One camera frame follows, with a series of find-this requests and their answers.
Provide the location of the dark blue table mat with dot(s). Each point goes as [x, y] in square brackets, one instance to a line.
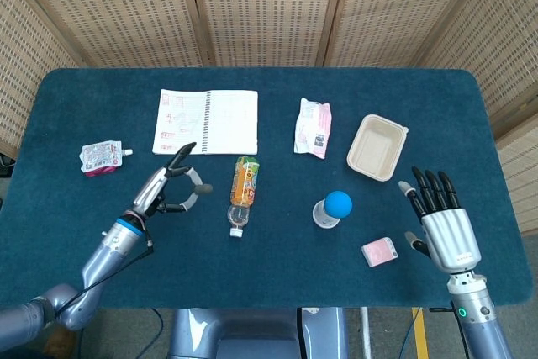
[273, 275]

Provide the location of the woven bamboo screen panel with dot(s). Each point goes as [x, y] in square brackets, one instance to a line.
[269, 10]
[504, 39]
[25, 60]
[117, 10]
[395, 10]

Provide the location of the white spouted drink pouch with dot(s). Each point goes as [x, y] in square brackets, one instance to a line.
[98, 157]

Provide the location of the beige paper food tray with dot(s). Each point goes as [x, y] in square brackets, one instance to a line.
[376, 149]

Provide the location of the open spiral notebook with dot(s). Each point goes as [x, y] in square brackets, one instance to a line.
[231, 123]

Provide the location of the white pink snack packet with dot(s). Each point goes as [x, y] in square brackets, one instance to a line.
[313, 128]

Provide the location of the blue ball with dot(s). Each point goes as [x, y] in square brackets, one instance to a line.
[338, 204]

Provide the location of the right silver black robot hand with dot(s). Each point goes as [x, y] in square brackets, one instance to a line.
[452, 237]

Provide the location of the white plastic cup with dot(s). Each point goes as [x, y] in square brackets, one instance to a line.
[321, 218]

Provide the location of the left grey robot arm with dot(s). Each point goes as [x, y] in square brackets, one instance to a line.
[105, 249]

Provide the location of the pink tissue pack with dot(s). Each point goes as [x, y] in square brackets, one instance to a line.
[379, 252]

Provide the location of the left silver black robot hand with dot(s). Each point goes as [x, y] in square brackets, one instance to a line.
[151, 191]

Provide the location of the grey robot torso base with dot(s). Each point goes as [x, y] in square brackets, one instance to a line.
[252, 334]

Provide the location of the orange label plastic bottle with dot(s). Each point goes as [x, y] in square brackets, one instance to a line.
[244, 184]

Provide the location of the white vertical pole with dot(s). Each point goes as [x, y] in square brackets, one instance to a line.
[365, 334]

